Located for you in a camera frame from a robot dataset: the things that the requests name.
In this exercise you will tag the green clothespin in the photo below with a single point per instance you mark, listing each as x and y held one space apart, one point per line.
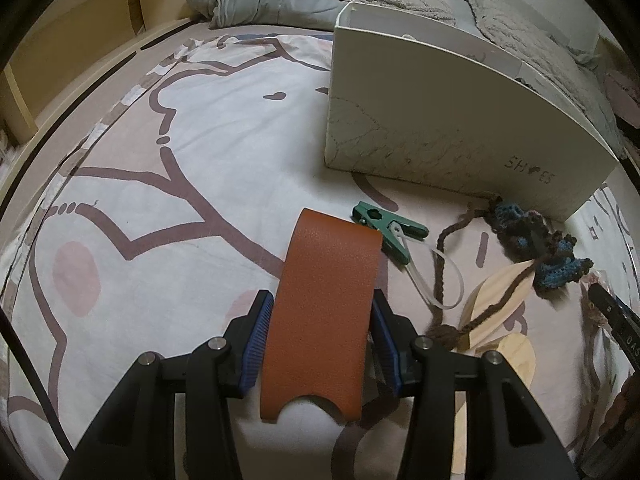
387 232

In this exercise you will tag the white cardboard shoe box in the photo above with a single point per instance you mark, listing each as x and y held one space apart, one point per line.
450 125

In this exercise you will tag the dark blue crochet piece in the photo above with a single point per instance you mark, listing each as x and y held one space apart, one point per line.
525 240

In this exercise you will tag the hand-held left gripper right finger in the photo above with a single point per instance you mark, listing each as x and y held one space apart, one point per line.
384 337

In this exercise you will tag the printed cartoon blanket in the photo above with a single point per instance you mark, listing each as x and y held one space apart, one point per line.
175 160

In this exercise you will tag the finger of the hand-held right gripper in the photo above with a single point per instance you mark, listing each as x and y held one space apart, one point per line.
617 325

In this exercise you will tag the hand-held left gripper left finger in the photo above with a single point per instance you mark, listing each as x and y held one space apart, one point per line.
257 332

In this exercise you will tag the clear plastic loop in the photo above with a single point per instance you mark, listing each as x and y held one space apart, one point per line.
450 265

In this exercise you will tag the rounded wooden block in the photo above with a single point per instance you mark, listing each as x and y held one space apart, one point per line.
517 357

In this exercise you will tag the wooden shelf unit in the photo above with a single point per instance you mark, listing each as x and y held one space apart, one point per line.
90 10

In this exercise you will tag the leaf-shaped wooden piece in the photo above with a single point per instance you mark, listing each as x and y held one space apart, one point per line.
495 300

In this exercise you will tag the brown leather piece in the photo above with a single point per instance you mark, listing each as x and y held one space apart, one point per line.
320 310

